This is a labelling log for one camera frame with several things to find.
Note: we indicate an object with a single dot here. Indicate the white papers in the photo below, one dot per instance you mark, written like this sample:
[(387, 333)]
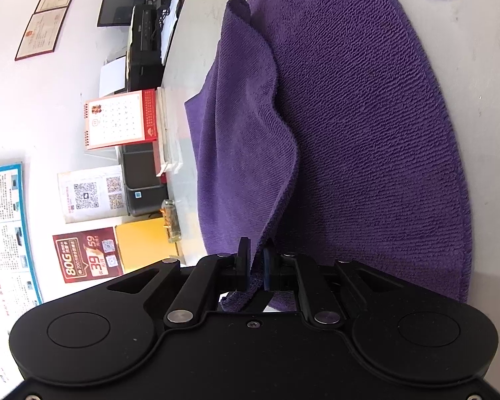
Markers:
[(171, 29)]

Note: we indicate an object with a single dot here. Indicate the red advert poster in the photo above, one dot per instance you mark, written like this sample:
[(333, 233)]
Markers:
[(87, 254)]

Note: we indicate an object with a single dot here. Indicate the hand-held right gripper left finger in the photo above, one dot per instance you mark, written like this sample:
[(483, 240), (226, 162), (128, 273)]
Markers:
[(245, 266)]

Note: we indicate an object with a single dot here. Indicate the white wall notice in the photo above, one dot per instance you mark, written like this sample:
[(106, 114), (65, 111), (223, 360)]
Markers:
[(0, 341)]

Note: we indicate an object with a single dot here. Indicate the black printer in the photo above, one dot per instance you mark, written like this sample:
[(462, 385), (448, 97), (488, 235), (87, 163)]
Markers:
[(143, 46)]

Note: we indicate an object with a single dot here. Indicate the black computer monitor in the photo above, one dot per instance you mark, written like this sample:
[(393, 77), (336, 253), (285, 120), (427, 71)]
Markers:
[(121, 2)]

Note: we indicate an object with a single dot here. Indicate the black box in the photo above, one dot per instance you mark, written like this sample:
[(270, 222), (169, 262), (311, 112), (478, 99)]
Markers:
[(143, 179)]

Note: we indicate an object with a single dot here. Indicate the blue-bordered wall poster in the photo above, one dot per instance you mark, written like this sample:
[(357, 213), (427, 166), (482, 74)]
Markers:
[(6, 233)]

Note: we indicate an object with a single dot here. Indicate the glass bottle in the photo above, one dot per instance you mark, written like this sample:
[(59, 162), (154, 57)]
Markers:
[(171, 221)]

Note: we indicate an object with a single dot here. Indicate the purple towel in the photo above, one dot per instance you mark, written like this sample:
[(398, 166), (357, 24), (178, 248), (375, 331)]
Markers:
[(358, 112)]

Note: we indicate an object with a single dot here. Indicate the red desk calendar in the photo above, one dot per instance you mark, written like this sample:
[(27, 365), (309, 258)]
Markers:
[(116, 121)]

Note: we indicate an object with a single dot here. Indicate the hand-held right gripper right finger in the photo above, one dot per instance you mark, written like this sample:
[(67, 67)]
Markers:
[(268, 271)]

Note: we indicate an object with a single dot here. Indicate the white printer paper sheet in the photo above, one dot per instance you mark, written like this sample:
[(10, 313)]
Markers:
[(112, 75)]

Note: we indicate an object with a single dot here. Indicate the white code notice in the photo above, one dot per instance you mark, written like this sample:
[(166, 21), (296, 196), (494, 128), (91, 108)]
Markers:
[(91, 193)]

